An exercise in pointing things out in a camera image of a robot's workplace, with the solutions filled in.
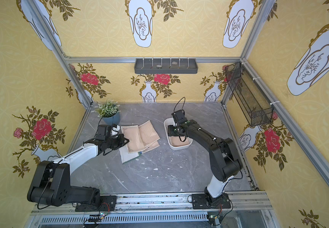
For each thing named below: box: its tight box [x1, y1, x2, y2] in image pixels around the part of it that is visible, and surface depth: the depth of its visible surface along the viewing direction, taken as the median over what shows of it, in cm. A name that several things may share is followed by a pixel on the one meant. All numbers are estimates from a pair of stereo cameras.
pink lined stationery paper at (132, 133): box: [120, 124, 146, 154], surface depth 94 cm
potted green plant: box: [90, 99, 121, 125], surface depth 97 cm
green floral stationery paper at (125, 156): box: [118, 144, 140, 164], surface depth 92 cm
